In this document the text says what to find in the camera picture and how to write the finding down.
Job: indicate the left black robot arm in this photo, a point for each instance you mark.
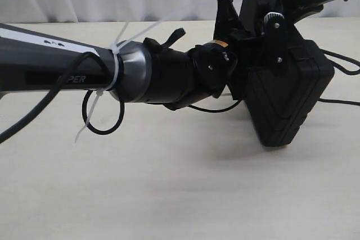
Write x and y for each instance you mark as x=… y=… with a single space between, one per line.
x=134 y=72

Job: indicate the black plastic carrying case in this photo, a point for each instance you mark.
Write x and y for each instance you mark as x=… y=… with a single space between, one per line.
x=291 y=96

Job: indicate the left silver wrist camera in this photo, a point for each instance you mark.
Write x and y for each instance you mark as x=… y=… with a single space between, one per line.
x=275 y=43

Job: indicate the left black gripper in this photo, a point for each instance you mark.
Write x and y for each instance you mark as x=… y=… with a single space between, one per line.
x=236 y=56

